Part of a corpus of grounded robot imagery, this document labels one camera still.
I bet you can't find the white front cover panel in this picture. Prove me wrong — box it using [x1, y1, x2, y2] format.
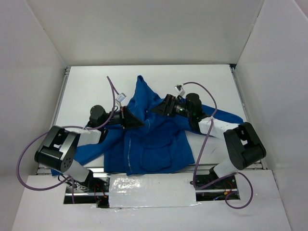
[109, 173, 197, 208]

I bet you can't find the right aluminium frame rail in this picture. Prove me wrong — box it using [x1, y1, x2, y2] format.
[229, 64, 268, 170]

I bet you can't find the blue zip-up jacket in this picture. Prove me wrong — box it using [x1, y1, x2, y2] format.
[50, 75, 244, 178]

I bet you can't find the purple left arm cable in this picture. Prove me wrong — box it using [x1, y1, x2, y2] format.
[18, 76, 121, 205]

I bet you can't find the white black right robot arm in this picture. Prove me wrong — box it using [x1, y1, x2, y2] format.
[151, 93, 267, 187]

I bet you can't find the left aluminium frame rail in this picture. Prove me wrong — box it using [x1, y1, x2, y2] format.
[36, 67, 71, 174]

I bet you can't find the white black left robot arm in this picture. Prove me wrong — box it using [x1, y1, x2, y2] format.
[34, 105, 145, 191]

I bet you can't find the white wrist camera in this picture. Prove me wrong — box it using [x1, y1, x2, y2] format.
[174, 85, 185, 97]
[115, 93, 126, 107]

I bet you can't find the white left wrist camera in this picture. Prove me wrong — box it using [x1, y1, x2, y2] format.
[115, 93, 126, 107]

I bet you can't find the front aluminium frame rail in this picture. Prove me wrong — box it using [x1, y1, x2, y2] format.
[36, 163, 265, 174]

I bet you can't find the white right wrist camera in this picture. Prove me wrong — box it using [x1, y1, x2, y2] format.
[174, 85, 185, 97]

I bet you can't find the aluminium frame rail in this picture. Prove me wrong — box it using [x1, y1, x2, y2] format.
[36, 163, 265, 174]
[229, 64, 268, 170]
[36, 67, 71, 174]

